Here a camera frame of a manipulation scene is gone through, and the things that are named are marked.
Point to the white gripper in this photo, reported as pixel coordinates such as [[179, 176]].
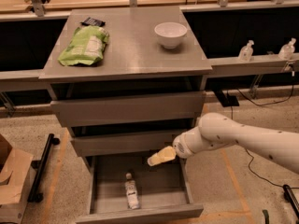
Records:
[[181, 146]]

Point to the clear plastic bottle with label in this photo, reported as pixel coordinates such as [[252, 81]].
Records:
[[131, 192]]

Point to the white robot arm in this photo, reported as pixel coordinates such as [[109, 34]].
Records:
[[213, 131]]

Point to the grey middle drawer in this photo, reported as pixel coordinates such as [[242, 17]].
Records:
[[123, 142]]

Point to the grey top drawer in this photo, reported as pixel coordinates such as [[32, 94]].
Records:
[[128, 109]]

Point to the grey open bottom drawer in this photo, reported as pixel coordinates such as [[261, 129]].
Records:
[[163, 191]]

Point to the grey drawer cabinet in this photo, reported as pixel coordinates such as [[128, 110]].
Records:
[[134, 64]]

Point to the clear pump dispenser bottle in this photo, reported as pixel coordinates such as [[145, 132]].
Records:
[[246, 52]]

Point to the white bowl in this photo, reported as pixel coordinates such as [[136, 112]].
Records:
[[170, 34]]

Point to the black bar at right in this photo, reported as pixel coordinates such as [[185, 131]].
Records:
[[290, 197]]

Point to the green snack bag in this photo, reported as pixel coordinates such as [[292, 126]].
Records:
[[86, 46]]

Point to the black metal bar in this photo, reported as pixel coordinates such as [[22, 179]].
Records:
[[35, 196]]

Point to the brown cardboard box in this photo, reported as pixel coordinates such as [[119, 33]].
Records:
[[16, 177]]

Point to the small black packet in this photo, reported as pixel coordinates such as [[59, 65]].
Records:
[[93, 22]]

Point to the grey metal rail shelf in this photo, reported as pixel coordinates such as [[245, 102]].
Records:
[[257, 65]]

